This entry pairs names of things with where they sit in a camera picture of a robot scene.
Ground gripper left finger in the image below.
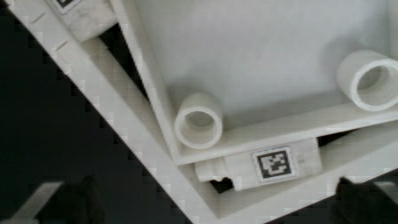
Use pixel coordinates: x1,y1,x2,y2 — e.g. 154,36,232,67
0,182,63,224

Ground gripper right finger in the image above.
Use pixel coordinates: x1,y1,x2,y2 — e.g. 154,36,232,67
331,177,398,224

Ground white square tabletop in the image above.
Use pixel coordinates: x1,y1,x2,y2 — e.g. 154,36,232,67
111,0,398,164

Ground white table leg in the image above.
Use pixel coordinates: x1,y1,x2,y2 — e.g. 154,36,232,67
47,0,118,42
196,138,324,191

